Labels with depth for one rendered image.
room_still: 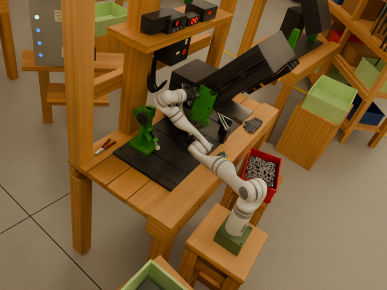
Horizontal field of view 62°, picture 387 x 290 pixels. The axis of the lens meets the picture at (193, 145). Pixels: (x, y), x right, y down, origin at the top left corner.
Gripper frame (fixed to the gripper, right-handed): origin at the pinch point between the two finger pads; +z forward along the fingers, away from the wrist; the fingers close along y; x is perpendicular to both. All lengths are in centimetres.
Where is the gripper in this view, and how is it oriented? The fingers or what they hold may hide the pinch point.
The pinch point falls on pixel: (192, 92)
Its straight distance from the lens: 190.5
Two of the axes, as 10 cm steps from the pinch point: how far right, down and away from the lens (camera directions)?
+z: 4.6, -2.4, 8.5
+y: -3.2, -9.4, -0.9
